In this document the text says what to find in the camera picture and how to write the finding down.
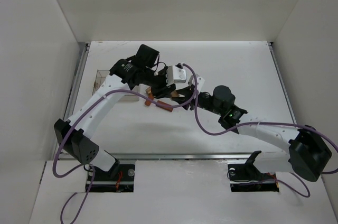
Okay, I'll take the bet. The dark striped wood block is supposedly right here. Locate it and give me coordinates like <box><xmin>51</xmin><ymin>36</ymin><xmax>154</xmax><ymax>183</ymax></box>
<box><xmin>145</xmin><ymin>87</ymin><xmax>152</xmax><ymax>95</ymax></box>

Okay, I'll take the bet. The light wood rectangular block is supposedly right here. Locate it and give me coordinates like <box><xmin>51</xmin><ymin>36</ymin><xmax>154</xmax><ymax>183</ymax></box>
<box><xmin>170</xmin><ymin>90</ymin><xmax>180</xmax><ymax>100</ymax></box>

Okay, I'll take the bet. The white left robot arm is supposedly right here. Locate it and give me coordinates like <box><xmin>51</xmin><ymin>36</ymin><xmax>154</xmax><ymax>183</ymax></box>
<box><xmin>52</xmin><ymin>44</ymin><xmax>174</xmax><ymax>178</ymax></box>

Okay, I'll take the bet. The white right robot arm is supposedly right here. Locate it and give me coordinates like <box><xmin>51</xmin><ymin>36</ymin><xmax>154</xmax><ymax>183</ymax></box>
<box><xmin>172</xmin><ymin>85</ymin><xmax>332</xmax><ymax>182</ymax></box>

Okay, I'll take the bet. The red-brown wooden cylinder block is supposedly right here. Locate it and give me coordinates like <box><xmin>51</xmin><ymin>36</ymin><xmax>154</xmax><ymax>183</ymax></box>
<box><xmin>144</xmin><ymin>94</ymin><xmax>154</xmax><ymax>107</ymax></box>

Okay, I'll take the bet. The red-brown long rectangular block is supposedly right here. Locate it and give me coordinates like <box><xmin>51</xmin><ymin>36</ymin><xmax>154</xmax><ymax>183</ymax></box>
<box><xmin>156</xmin><ymin>100</ymin><xmax>174</xmax><ymax>112</ymax></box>

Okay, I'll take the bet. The clear plastic box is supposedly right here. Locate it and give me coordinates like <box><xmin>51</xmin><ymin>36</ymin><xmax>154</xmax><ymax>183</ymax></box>
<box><xmin>92</xmin><ymin>70</ymin><xmax>140</xmax><ymax>103</ymax></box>

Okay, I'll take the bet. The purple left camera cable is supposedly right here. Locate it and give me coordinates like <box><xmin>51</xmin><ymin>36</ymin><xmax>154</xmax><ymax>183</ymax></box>
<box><xmin>52</xmin><ymin>62</ymin><xmax>201</xmax><ymax>222</ymax></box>

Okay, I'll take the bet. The purple camera cable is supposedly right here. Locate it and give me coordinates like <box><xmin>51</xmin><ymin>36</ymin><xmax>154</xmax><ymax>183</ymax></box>
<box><xmin>52</xmin><ymin>62</ymin><xmax>201</xmax><ymax>222</ymax></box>
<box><xmin>194</xmin><ymin>89</ymin><xmax>338</xmax><ymax>199</ymax></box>

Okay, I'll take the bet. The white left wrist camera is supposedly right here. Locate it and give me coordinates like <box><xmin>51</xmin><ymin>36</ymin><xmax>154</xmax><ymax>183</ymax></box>
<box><xmin>166</xmin><ymin>66</ymin><xmax>187</xmax><ymax>86</ymax></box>

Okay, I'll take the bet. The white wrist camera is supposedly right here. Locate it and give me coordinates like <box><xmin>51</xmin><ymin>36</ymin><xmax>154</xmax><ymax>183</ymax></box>
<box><xmin>188</xmin><ymin>74</ymin><xmax>205</xmax><ymax>93</ymax></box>
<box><xmin>166</xmin><ymin>66</ymin><xmax>187</xmax><ymax>86</ymax></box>

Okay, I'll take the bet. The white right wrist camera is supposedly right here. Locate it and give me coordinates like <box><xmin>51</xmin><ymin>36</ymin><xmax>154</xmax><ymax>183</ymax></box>
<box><xmin>188</xmin><ymin>74</ymin><xmax>205</xmax><ymax>93</ymax></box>

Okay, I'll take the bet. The aluminium table edge rail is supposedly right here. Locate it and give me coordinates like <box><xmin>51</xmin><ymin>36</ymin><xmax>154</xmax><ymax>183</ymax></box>
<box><xmin>54</xmin><ymin>43</ymin><xmax>89</xmax><ymax>160</ymax></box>

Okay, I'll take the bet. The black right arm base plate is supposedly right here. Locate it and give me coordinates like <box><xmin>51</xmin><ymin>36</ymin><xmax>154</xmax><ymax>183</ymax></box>
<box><xmin>227</xmin><ymin>163</ymin><xmax>279</xmax><ymax>192</ymax></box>

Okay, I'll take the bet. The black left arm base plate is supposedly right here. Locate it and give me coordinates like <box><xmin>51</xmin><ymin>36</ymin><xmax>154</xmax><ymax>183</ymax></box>
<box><xmin>86</xmin><ymin>163</ymin><xmax>136</xmax><ymax>192</ymax></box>

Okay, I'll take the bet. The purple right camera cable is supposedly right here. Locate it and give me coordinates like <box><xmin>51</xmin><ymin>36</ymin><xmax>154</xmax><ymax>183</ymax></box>
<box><xmin>194</xmin><ymin>89</ymin><xmax>338</xmax><ymax>199</ymax></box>

